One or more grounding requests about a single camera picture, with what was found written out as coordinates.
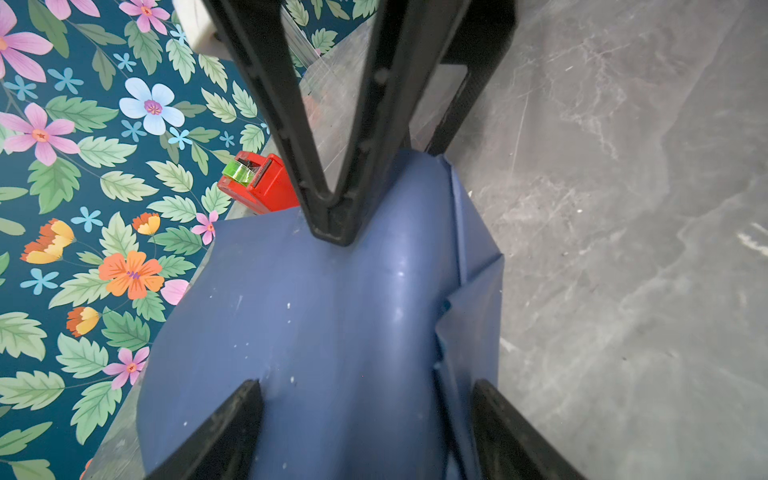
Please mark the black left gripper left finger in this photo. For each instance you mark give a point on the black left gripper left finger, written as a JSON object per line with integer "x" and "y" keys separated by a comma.
{"x": 223, "y": 447}

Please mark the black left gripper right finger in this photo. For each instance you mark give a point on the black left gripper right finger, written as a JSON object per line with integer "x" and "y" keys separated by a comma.
{"x": 508, "y": 446}

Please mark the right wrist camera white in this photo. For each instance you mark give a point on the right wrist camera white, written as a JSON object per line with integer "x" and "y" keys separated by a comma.
{"x": 200, "y": 29}

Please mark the red tape dispenser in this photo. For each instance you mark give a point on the red tape dispenser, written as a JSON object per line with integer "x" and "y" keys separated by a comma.
{"x": 261, "y": 183}

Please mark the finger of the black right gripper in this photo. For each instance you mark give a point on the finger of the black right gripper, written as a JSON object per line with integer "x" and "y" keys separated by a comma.
{"x": 408, "y": 40}
{"x": 479, "y": 44}

